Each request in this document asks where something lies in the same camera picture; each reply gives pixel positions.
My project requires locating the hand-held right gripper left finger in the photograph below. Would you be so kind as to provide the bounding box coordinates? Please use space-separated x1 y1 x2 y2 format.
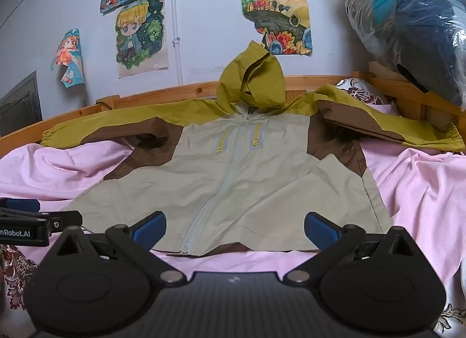
47 210 185 286

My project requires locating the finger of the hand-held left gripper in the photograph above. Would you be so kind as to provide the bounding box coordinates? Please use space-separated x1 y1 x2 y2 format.
0 197 41 213
0 208 84 233

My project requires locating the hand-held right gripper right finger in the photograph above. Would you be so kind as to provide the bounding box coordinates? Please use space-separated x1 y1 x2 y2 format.
283 211 420 285

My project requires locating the beige brown olive hooded jacket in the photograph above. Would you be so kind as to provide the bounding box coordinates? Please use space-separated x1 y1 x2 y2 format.
41 40 466 256

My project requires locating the clear plastic bag of clothes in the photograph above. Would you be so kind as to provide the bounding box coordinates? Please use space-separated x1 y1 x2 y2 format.
337 0 466 111

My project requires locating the pink bed sheet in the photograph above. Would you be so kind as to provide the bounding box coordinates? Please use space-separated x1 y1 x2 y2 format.
0 103 466 324

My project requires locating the floral pillow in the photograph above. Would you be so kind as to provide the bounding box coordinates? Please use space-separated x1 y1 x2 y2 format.
334 78 391 106

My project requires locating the small orange-haired girl drawing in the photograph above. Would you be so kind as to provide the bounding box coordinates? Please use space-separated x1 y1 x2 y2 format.
50 27 87 88

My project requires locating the blond figure drawing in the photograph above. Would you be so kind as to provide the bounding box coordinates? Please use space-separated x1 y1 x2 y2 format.
115 0 170 79

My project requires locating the landscape drawing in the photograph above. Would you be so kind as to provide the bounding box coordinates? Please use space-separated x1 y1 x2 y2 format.
238 0 313 56

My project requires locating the dark wall panel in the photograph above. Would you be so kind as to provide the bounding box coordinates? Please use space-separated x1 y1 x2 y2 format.
0 70 43 128

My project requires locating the wooden bed frame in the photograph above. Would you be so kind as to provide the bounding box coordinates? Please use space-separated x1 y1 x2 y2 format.
0 61 466 158

